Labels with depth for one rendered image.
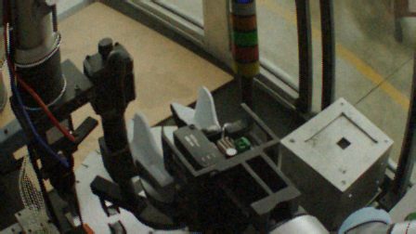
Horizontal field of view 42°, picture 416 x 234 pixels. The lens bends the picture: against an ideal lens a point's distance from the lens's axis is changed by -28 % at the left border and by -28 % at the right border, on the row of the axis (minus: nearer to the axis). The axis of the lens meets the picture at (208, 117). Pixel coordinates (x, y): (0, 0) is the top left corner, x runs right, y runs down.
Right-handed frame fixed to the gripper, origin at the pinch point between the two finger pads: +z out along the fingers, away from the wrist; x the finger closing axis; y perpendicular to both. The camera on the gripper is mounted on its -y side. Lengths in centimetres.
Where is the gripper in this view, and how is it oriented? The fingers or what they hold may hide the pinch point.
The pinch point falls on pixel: (158, 128)
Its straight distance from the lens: 64.5
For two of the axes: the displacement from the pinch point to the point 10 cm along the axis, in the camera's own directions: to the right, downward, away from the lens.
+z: -4.9, -5.4, 6.8
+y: -0.3, -7.8, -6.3
